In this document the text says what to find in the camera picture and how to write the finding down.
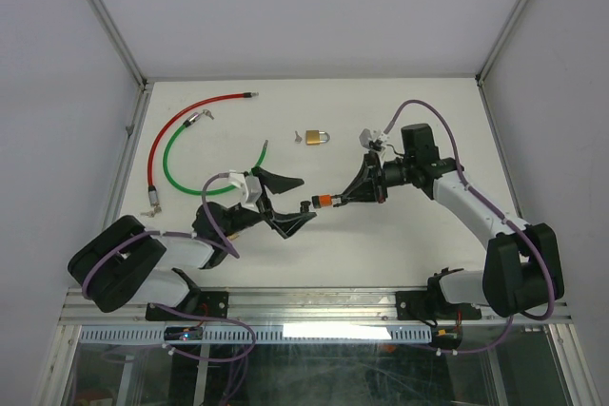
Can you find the black mount plate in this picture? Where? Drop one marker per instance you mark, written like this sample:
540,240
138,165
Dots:
410,305
201,303

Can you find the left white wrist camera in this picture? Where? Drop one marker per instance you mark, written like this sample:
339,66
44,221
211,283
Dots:
250,188

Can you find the aluminium frame post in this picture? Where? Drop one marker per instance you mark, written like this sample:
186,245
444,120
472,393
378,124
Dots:
116,38
511,21

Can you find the red lock keys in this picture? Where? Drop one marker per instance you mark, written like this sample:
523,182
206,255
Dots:
154,210

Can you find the green cable lock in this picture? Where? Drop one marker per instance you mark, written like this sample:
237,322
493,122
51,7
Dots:
184,162

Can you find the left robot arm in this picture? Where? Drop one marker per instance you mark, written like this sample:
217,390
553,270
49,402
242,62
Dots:
128,262

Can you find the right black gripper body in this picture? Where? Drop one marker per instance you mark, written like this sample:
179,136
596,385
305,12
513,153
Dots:
380,179

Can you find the red cable lock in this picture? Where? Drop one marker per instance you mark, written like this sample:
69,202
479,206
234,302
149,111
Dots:
152,192

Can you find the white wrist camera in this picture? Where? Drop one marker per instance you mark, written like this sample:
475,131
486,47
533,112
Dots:
374,141
250,188

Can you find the slotted cable duct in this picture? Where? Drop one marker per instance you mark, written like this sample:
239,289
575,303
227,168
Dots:
289,333

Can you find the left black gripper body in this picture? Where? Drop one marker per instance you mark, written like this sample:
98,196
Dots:
264,206

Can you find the left black mount plate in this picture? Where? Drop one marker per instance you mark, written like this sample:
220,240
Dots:
201,303

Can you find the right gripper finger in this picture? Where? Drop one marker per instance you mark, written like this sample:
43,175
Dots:
354,196
360,180

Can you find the left aluminium frame post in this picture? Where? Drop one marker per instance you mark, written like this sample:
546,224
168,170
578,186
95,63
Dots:
116,38

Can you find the black head key bunch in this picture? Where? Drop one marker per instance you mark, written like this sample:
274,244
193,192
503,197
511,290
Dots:
305,206

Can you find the right black mount plate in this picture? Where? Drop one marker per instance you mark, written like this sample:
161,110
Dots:
410,305

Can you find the large brass padlock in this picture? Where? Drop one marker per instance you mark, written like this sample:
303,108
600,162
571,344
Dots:
316,137

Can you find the right aluminium frame post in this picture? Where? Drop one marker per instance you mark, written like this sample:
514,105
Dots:
511,21

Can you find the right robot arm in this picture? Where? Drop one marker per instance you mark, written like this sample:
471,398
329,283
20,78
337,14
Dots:
522,262

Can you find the green lock keys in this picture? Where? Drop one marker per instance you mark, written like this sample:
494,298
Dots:
208,114

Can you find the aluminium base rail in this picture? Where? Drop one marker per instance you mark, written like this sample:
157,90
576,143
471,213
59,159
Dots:
263,306

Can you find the orange black padlock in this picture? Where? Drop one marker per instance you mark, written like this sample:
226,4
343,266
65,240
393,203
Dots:
325,200

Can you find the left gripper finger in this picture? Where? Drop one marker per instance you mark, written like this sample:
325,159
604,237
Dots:
276,184
287,225

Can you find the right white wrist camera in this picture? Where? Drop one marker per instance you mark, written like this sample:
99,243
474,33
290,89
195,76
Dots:
374,141

